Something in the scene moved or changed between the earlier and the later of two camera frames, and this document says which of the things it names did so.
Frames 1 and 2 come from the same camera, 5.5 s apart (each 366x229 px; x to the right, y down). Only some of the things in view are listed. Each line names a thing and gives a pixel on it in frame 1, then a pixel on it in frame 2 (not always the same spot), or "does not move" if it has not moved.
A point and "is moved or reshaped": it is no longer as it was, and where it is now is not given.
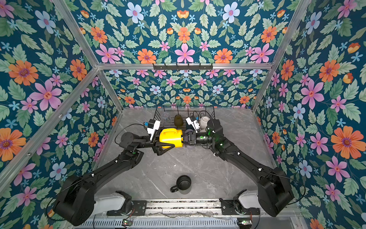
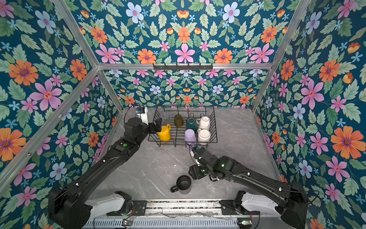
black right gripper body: (194, 134) -> (198, 172)
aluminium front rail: (174, 206) does not move
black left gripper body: (156, 140) -> (150, 128)
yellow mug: (171, 136) is moved or reshaped
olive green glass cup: (178, 121) does not move
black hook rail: (182, 67) does not move
